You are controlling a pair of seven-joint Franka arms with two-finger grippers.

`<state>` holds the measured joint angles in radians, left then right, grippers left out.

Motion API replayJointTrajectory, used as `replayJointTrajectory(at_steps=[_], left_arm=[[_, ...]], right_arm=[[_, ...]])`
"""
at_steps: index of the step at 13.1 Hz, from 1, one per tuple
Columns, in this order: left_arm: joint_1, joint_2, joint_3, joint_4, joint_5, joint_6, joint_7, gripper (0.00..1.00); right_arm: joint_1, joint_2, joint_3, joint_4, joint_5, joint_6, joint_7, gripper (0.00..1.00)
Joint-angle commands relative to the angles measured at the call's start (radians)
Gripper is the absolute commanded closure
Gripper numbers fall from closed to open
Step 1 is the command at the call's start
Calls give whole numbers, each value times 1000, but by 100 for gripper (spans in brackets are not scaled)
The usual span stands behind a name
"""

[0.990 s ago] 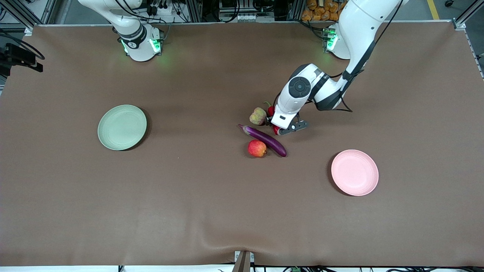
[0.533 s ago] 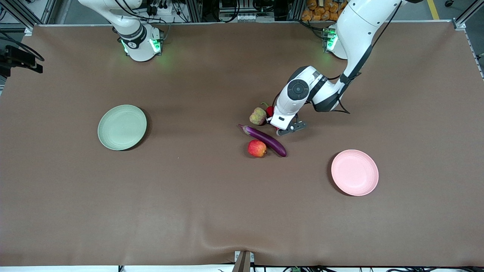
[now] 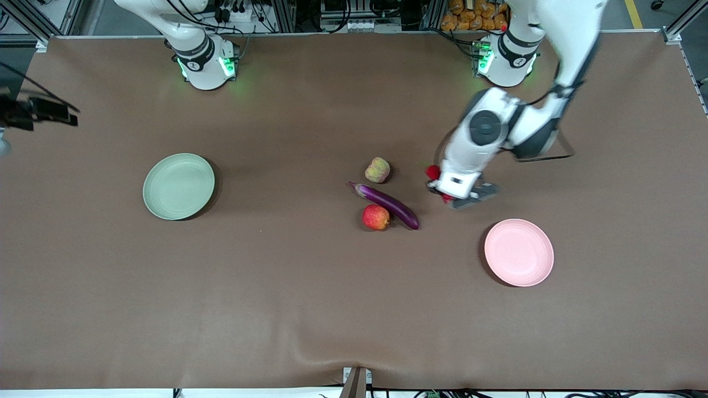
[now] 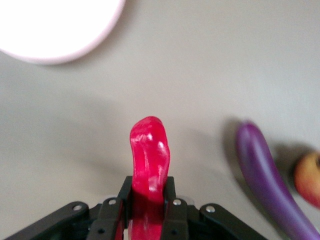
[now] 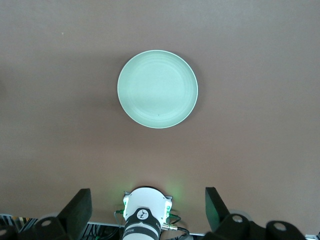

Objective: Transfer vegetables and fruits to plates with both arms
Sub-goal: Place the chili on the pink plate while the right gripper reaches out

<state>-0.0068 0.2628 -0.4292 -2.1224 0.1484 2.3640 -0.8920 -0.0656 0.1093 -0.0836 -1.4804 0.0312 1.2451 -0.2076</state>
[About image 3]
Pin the brown table cloth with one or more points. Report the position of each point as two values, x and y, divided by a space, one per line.
332 304

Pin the aluminium frame post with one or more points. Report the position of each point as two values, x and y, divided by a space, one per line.
25 19
283 14
432 14
680 25

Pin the orange toy food pile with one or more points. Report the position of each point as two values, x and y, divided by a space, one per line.
475 15

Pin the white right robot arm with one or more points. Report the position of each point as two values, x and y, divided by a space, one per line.
204 69

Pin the purple eggplant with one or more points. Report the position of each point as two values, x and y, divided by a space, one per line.
390 203

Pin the metal table edge bracket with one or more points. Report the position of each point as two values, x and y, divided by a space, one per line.
354 381

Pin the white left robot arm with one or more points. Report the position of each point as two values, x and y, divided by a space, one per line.
498 127

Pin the grey electrical control unit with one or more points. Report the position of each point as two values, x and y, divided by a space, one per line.
359 25

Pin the red chili pepper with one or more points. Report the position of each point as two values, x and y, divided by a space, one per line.
432 172

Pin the red apple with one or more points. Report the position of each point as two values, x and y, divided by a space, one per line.
376 216

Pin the pale yellow pink peach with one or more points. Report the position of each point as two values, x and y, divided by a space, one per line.
377 169

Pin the white power strip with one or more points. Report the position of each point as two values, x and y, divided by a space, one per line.
243 15

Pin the pale green round plate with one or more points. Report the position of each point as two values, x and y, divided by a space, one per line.
178 186

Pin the pink round plate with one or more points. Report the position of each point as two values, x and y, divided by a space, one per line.
519 252

